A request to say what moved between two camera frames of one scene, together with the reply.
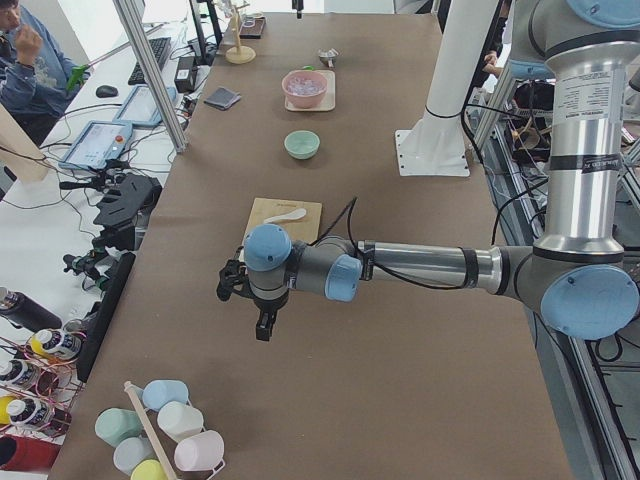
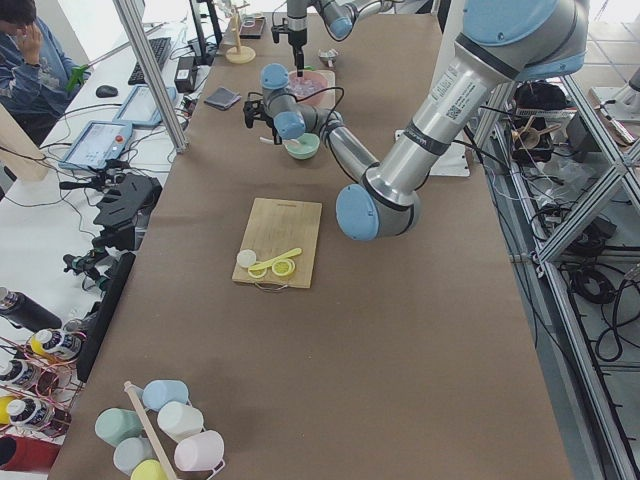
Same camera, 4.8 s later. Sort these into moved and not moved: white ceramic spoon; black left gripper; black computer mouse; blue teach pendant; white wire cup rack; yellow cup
Moved: black left gripper; white ceramic spoon
Not moved: blue teach pendant; white wire cup rack; black computer mouse; yellow cup
